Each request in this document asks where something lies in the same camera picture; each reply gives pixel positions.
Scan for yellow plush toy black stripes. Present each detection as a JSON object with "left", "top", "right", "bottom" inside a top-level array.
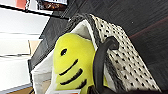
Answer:
[{"left": 52, "top": 32, "right": 110, "bottom": 94}]

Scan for dark striped packet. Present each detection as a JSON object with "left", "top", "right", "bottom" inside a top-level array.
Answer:
[{"left": 42, "top": 0, "right": 69, "bottom": 11}]

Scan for salmon orange toy block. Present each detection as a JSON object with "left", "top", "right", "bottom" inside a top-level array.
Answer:
[{"left": 14, "top": 0, "right": 28, "bottom": 10}]

